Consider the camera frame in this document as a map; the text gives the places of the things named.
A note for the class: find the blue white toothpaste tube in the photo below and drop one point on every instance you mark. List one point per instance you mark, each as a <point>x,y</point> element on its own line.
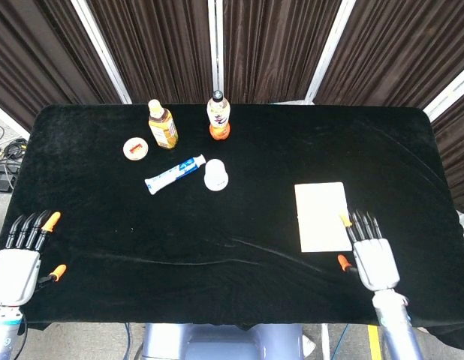
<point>173,173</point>

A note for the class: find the black velvet tablecloth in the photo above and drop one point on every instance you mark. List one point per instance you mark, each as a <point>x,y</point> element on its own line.
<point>224,288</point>

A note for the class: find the white plastic jar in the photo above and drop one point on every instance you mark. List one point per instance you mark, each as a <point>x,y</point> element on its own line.
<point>216,175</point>

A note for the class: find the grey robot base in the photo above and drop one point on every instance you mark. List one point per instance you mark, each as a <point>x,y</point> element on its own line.
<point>220,342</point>

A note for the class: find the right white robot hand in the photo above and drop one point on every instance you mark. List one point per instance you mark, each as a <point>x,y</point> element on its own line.
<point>375,264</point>

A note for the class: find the yellow tea bottle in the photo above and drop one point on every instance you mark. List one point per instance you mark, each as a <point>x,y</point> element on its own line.
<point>162,126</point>

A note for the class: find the orange drink bottle black cap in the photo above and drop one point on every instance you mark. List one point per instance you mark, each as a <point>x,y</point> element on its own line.
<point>218,117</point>

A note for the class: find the brown pleated curtain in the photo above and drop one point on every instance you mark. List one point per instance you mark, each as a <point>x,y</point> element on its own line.
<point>277,48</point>

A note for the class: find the white metal frame post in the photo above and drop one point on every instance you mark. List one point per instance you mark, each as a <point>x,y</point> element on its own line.
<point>448,95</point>
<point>100,48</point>
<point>329,48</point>
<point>216,48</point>

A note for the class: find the round cream tin red label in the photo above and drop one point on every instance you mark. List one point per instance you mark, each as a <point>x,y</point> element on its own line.
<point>135,149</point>

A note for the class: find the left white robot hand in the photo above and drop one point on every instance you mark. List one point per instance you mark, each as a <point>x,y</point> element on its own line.
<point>15,273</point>

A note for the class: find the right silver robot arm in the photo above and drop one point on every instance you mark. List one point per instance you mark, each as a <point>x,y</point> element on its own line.
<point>396,326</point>

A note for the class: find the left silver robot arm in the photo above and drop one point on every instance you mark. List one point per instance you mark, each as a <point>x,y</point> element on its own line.
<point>5,332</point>

